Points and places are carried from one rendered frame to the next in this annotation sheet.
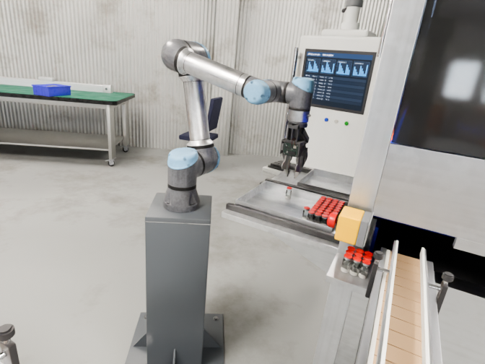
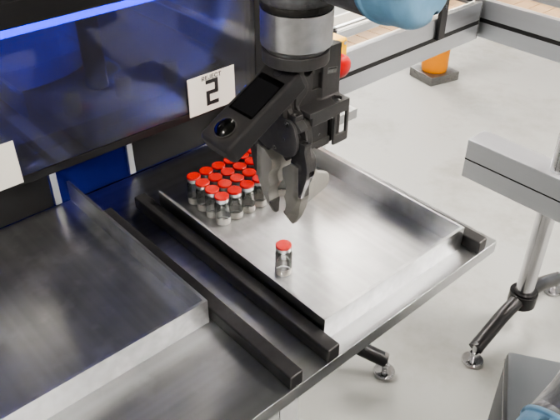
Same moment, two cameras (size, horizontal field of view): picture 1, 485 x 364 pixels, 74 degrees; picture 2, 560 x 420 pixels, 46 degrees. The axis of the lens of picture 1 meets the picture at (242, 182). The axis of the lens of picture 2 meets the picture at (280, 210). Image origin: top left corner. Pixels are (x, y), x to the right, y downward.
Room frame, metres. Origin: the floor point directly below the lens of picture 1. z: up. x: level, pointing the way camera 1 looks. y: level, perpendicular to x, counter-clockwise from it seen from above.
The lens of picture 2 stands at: (1.77, 0.06, 1.45)
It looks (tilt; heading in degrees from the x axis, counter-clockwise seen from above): 36 degrees down; 203
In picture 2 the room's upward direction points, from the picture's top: straight up
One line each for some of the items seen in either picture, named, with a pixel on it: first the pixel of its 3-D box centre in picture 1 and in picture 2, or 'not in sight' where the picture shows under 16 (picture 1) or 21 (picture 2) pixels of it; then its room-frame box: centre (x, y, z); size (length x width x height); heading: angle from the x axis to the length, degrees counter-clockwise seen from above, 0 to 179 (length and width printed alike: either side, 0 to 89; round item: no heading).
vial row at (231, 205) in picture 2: (317, 209); (265, 187); (1.04, -0.27, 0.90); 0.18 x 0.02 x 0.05; 154
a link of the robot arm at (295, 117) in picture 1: (299, 116); (294, 27); (1.16, -0.18, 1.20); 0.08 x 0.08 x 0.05
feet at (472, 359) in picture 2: not in sight; (519, 307); (0.19, 0.17, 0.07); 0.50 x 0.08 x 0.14; 154
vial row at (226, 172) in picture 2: (329, 213); (246, 175); (1.02, -0.31, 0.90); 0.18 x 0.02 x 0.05; 154
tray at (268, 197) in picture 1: (293, 205); (305, 218); (1.08, -0.19, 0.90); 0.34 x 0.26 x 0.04; 64
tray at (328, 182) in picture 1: (343, 186); (39, 287); (1.33, -0.44, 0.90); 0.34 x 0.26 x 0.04; 64
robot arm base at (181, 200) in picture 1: (181, 193); not in sight; (1.22, 0.24, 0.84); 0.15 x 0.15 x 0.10
